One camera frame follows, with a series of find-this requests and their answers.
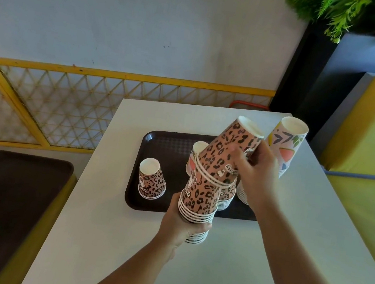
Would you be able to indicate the person's right thumb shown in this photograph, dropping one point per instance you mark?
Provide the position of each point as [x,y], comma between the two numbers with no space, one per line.
[239,166]

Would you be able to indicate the yellow cushioned bench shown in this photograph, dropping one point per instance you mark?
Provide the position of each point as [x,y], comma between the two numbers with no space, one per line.
[374,145]

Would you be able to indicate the single leopard paper cup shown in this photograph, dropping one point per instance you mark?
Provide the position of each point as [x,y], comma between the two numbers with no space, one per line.
[151,183]

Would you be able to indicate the black planter box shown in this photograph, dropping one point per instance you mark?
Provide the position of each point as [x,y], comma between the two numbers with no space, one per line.
[308,77]

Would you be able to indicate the tall stack of leopard cups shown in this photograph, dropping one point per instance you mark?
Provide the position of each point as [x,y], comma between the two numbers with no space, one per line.
[200,201]

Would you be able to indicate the stack of floral paper cups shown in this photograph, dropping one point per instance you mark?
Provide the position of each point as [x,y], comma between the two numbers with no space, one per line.
[286,143]

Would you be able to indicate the small leopard cup stack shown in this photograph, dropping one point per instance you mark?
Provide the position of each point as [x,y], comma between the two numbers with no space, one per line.
[227,196]

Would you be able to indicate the red metal frame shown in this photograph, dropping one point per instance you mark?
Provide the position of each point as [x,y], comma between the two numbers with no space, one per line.
[248,104]

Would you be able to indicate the yellow lattice fence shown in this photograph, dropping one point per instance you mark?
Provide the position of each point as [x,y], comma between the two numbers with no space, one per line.
[67,106]

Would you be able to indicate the short stack of leopard cups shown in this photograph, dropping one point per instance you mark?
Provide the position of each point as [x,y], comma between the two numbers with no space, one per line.
[221,148]

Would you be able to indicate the yellow seat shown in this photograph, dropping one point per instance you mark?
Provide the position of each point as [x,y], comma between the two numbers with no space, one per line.
[43,227]

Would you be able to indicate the person's left hand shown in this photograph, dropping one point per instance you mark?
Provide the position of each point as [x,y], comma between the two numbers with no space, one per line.
[172,228]

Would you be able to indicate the green leafy plant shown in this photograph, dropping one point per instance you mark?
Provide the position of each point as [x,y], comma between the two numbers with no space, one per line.
[348,11]

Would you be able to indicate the person's right hand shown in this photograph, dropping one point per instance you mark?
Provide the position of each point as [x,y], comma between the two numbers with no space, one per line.
[258,181]

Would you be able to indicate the person's left forearm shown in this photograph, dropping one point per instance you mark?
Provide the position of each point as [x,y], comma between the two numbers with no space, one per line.
[134,271]

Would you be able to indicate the person's left thumb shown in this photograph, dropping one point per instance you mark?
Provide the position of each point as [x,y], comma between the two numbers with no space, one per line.
[198,227]

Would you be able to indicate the dark brown plastic tray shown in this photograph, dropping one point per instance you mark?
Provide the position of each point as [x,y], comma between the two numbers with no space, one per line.
[10,191]
[168,151]

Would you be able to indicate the person's right forearm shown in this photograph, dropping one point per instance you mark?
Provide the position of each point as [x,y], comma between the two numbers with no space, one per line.
[295,266]

